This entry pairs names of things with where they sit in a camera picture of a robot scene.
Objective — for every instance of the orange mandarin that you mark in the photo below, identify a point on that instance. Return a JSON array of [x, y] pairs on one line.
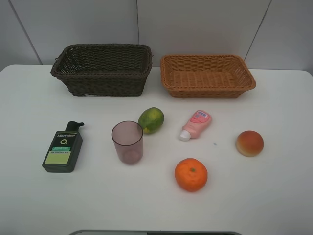
[[191, 175]]

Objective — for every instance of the round bread bun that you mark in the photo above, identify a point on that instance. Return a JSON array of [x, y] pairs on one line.
[[249, 143]]

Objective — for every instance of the purple translucent plastic cup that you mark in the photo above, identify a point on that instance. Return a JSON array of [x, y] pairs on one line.
[[127, 137]]

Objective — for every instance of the light brown wicker basket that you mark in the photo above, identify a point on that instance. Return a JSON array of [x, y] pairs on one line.
[[205, 76]]

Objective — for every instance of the dark green pump bottle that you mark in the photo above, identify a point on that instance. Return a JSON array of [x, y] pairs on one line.
[[64, 150]]

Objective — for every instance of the dark brown wicker basket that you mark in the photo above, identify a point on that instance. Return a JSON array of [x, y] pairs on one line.
[[109, 70]]

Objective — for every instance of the green lime fruit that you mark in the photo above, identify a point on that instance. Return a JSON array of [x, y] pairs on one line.
[[151, 120]]

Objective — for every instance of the pink lotion bottle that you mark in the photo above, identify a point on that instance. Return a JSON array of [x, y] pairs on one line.
[[197, 123]]

